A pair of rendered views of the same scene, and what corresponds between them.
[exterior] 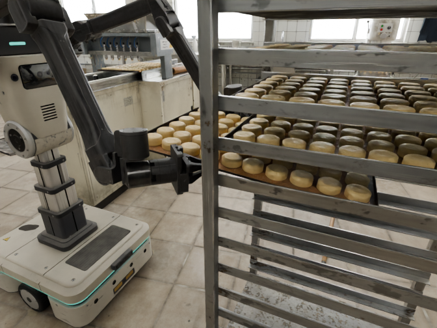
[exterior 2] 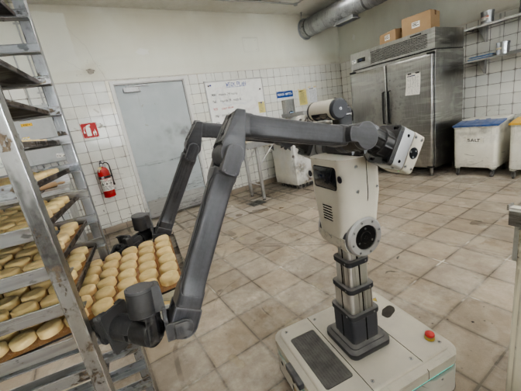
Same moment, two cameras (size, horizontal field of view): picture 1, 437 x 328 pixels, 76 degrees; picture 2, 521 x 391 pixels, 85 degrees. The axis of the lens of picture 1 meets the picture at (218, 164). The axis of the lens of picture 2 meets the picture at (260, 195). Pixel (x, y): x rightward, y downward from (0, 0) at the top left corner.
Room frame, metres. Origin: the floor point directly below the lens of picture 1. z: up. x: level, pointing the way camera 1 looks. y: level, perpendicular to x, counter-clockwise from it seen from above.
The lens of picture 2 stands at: (1.69, -0.23, 1.29)
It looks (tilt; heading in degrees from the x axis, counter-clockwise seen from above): 15 degrees down; 136
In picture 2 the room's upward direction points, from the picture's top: 10 degrees counter-clockwise
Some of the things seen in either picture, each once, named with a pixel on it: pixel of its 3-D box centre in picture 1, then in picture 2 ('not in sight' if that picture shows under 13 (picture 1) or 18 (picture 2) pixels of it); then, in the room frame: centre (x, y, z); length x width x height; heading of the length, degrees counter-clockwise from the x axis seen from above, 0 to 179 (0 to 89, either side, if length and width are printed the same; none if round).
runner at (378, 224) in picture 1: (329, 211); not in sight; (0.85, -0.40, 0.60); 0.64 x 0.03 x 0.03; 66
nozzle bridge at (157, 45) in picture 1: (129, 55); not in sight; (2.52, 0.74, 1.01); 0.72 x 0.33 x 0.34; 71
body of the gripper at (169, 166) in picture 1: (166, 170); (132, 243); (0.57, 0.12, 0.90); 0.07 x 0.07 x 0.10; 22
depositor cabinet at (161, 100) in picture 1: (163, 111); not in sight; (2.96, 0.58, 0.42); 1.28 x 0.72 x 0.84; 161
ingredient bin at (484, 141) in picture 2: not in sight; (481, 145); (1.08, 4.90, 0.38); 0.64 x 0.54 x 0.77; 79
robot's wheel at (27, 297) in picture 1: (34, 295); not in sight; (0.93, 0.85, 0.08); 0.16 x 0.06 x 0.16; 66
